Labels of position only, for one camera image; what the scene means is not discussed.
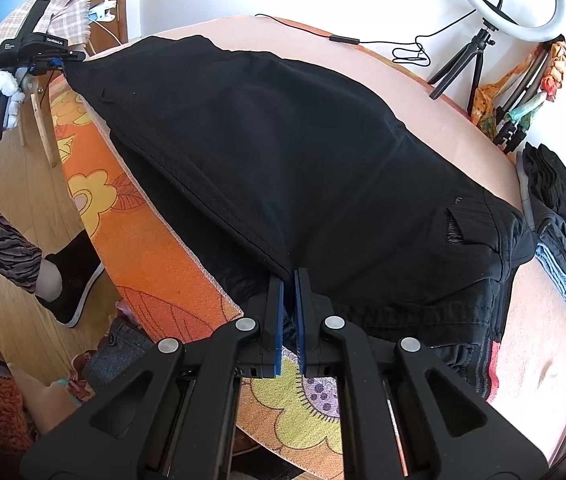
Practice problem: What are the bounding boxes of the black ring light cable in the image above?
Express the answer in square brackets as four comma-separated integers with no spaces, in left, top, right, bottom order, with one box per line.
[254,0,506,68]

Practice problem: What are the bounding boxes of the black mini tripod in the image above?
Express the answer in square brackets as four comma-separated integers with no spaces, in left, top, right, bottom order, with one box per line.
[428,20,498,115]

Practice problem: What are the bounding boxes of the orange floral bed sheet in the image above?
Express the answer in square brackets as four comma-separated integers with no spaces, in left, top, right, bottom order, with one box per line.
[48,14,489,480]

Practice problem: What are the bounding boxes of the white clip desk lamp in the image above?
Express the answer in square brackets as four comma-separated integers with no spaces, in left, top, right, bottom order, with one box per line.
[88,0,117,23]

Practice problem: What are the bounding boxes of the white ring light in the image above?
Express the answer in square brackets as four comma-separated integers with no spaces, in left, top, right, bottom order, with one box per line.
[451,0,566,44]

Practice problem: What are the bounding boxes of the orange patterned folded umbrella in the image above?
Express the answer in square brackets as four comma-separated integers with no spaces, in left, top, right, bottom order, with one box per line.
[469,35,566,145]

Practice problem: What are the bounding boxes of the black slipper foot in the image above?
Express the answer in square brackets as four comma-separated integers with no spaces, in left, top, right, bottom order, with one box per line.
[34,230,104,328]

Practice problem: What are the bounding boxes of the black pants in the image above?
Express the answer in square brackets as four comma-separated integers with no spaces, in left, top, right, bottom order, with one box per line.
[65,36,533,396]

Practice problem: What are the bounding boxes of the stack of folded clothes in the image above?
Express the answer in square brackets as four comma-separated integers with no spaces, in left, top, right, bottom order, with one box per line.
[516,144,566,304]

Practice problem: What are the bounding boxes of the pink plaid cloth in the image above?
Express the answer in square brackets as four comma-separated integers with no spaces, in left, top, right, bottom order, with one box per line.
[0,0,91,47]

